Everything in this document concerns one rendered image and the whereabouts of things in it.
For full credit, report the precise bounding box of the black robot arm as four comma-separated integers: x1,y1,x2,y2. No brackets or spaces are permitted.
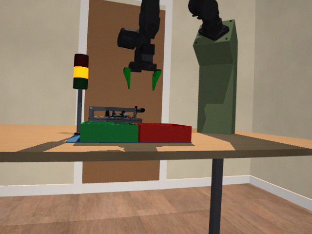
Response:
117,0,229,63

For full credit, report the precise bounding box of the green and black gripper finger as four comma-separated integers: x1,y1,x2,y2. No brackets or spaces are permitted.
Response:
123,68,131,89
153,71,161,91

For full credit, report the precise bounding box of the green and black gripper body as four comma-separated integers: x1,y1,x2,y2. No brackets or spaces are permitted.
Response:
129,61,161,73

